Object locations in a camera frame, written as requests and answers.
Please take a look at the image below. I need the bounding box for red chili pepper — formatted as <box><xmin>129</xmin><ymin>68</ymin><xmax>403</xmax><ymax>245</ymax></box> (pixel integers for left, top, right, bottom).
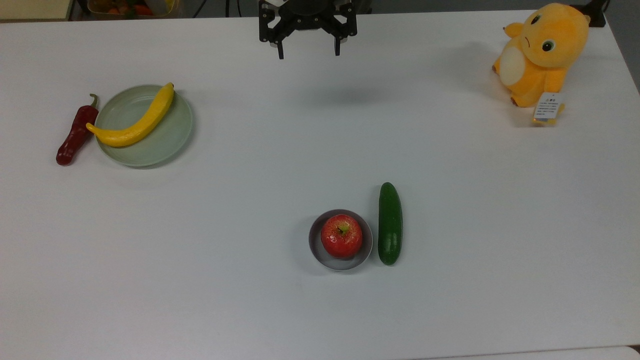
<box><xmin>56</xmin><ymin>93</ymin><xmax>100</xmax><ymax>166</ymax></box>

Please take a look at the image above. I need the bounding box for yellow banana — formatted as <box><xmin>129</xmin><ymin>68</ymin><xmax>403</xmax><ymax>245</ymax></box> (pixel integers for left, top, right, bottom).
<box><xmin>86</xmin><ymin>82</ymin><xmax>175</xmax><ymax>148</ymax></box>

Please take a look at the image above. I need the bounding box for beige cardboard box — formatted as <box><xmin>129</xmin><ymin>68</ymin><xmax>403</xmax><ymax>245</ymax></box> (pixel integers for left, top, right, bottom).
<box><xmin>0</xmin><ymin>0</ymin><xmax>72</xmax><ymax>22</ymax></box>

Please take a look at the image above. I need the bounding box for red apple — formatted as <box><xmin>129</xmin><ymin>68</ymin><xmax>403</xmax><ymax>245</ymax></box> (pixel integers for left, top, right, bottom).
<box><xmin>320</xmin><ymin>214</ymin><xmax>364</xmax><ymax>259</ymax></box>

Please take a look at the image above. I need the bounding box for pale green plastic plate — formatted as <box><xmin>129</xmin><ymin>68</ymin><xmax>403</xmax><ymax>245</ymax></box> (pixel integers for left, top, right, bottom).
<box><xmin>94</xmin><ymin>84</ymin><xmax>194</xmax><ymax>168</ymax></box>

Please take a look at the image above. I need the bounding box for yellow plush toy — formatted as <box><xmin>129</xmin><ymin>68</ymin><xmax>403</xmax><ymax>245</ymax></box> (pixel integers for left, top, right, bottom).
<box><xmin>492</xmin><ymin>2</ymin><xmax>591</xmax><ymax>108</ymax></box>

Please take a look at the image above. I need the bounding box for black camera stand base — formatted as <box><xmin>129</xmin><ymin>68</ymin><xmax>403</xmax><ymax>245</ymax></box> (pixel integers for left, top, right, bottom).
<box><xmin>570</xmin><ymin>0</ymin><xmax>608</xmax><ymax>28</ymax></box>

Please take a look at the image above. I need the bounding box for dark green cucumber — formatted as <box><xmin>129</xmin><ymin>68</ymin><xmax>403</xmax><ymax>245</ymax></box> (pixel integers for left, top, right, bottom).
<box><xmin>377</xmin><ymin>182</ymin><xmax>403</xmax><ymax>266</ymax></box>

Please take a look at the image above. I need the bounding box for clear bin with toy food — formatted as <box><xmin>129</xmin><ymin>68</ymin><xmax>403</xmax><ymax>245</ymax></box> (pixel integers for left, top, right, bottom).
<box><xmin>87</xmin><ymin>0</ymin><xmax>178</xmax><ymax>19</ymax></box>

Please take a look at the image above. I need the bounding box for black linkage gripper body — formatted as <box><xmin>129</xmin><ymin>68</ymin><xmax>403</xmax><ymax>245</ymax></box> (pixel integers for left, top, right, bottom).
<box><xmin>258</xmin><ymin>0</ymin><xmax>359</xmax><ymax>49</ymax></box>

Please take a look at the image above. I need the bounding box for white paper hang tag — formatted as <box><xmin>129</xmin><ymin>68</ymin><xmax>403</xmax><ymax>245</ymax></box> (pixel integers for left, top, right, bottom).
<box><xmin>532</xmin><ymin>91</ymin><xmax>566</xmax><ymax>126</ymax></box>

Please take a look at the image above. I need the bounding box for small grey bowl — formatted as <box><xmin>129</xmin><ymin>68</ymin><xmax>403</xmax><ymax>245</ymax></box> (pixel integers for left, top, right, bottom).
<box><xmin>308</xmin><ymin>209</ymin><xmax>374</xmax><ymax>272</ymax></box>

